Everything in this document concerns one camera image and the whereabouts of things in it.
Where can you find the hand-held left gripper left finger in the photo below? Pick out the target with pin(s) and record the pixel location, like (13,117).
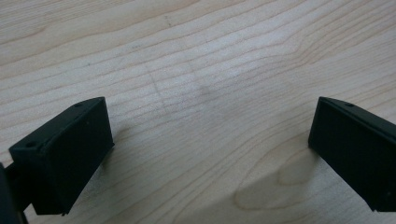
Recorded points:
(65,155)

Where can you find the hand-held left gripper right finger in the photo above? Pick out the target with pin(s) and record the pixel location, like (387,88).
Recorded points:
(355,149)

